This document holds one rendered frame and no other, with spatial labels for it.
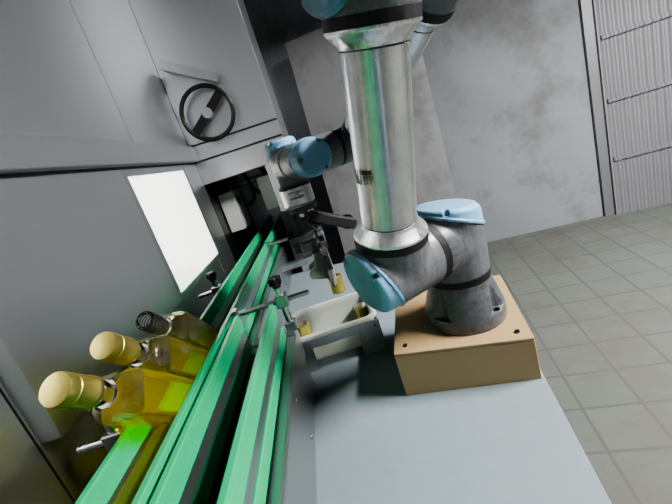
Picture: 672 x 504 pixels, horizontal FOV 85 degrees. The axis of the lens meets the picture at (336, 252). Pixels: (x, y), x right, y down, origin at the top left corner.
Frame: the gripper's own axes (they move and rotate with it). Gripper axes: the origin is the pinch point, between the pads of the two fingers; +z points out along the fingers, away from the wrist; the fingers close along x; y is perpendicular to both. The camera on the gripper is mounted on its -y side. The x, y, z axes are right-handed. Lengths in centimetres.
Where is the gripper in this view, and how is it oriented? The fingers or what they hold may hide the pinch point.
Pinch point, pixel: (335, 278)
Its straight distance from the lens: 91.5
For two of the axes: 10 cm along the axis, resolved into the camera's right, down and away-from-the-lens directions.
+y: -9.5, 3.1, 0.0
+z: 3.0, 9.1, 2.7
